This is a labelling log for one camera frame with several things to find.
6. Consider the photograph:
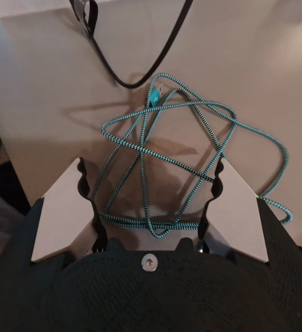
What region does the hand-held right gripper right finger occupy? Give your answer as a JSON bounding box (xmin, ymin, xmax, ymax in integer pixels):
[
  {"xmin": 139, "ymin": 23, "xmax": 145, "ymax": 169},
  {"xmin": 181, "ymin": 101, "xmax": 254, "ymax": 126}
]
[{"xmin": 198, "ymin": 158, "xmax": 269, "ymax": 263}]

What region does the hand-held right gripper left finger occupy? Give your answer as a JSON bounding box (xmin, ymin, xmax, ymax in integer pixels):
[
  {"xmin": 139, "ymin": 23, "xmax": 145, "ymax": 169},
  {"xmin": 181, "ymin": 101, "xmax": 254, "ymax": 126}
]
[{"xmin": 31, "ymin": 157, "xmax": 108, "ymax": 261}]

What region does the teal braided cable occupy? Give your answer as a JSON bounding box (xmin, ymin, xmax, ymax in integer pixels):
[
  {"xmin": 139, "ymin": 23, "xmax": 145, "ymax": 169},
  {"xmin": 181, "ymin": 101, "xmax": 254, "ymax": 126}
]
[{"xmin": 90, "ymin": 73, "xmax": 294, "ymax": 253}]

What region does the black adapter with cable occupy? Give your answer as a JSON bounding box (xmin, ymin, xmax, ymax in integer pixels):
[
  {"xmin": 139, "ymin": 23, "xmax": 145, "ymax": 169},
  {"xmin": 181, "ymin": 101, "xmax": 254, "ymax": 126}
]
[{"xmin": 69, "ymin": 0, "xmax": 194, "ymax": 89}]

